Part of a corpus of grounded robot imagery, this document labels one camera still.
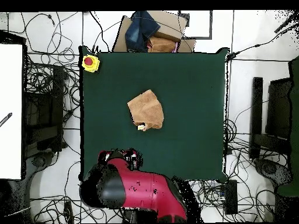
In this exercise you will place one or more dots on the tan terry towel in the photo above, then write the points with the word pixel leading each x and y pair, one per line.
pixel 146 109

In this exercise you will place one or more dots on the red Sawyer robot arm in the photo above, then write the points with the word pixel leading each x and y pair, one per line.
pixel 140 191

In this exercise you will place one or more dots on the dark green table cloth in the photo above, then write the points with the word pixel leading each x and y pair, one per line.
pixel 191 93

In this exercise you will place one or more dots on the tan towel in box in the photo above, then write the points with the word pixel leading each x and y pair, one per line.
pixel 161 45

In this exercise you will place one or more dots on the yellow emergency stop button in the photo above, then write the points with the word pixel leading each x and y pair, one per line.
pixel 88 61

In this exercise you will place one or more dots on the blue denim jeans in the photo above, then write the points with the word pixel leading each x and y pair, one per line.
pixel 140 30

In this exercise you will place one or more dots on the black equipment rack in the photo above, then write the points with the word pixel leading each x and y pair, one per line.
pixel 57 93

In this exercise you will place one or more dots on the brown cardboard box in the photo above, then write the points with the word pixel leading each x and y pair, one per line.
pixel 169 25

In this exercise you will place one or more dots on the long black floor bar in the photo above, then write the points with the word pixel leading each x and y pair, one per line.
pixel 256 112

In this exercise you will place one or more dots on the black power strip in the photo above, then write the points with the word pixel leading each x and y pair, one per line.
pixel 231 198

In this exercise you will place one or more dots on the grey stand base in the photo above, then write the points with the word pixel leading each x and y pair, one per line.
pixel 271 170
pixel 38 161

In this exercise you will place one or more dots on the black panel stand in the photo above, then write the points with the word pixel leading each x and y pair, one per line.
pixel 279 105

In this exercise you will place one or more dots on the green cloth on stand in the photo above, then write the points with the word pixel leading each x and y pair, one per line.
pixel 294 116

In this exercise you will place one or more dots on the black rectangular floor frame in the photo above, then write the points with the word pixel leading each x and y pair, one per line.
pixel 201 38

